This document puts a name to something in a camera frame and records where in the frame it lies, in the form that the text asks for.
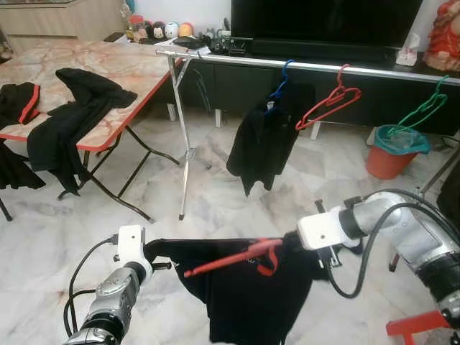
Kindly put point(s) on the green clothes hanger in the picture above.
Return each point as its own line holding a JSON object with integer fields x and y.
{"x": 442, "y": 90}

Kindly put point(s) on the blue clothes hanger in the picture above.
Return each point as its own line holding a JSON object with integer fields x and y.
{"x": 284, "y": 80}

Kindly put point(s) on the black hooded jacket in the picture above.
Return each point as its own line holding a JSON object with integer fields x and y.
{"x": 65, "y": 129}

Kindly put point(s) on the black shirt green logo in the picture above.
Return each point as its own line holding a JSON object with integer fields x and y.
{"x": 266, "y": 151}

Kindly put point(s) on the red plastic stool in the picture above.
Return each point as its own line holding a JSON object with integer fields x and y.
{"x": 417, "y": 323}

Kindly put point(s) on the black TV cabinet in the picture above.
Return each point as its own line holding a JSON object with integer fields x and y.
{"x": 230, "y": 90}

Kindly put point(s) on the marble top folding table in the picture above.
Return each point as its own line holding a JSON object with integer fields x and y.
{"x": 93, "y": 65}

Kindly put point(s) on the silver metal clothes rack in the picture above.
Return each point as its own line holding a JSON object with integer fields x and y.
{"x": 230, "y": 60}

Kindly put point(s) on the orange bin teal bag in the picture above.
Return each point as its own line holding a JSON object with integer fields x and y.
{"x": 388, "y": 165}

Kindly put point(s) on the black wallet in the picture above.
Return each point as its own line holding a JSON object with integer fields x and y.
{"x": 188, "y": 42}

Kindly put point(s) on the black monkey plush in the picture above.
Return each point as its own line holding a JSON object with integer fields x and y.
{"x": 154, "y": 31}

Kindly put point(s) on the white round toy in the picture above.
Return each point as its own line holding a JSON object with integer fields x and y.
{"x": 172, "y": 30}

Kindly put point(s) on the red lid glass jar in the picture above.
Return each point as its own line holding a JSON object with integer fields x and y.
{"x": 136, "y": 29}

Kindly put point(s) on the orange round toy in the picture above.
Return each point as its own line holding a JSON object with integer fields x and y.
{"x": 187, "y": 29}

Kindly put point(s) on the light wooden cabinet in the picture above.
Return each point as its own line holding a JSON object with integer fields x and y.
{"x": 65, "y": 25}

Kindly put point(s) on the red laughing Buddha statue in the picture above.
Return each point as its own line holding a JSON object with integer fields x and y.
{"x": 444, "y": 43}

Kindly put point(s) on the black soundbar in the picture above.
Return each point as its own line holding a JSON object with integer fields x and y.
{"x": 316, "y": 50}

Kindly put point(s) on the white pink tissue box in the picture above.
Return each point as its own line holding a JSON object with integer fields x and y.
{"x": 407, "y": 56}

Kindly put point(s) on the black flat television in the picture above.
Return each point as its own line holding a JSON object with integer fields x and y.
{"x": 323, "y": 18}

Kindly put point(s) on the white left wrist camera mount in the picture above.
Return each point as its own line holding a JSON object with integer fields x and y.
{"x": 131, "y": 243}

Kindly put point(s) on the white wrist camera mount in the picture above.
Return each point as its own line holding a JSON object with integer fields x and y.
{"x": 320, "y": 230}
{"x": 131, "y": 243}

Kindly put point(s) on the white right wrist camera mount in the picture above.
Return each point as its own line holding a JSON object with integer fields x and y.
{"x": 320, "y": 230}

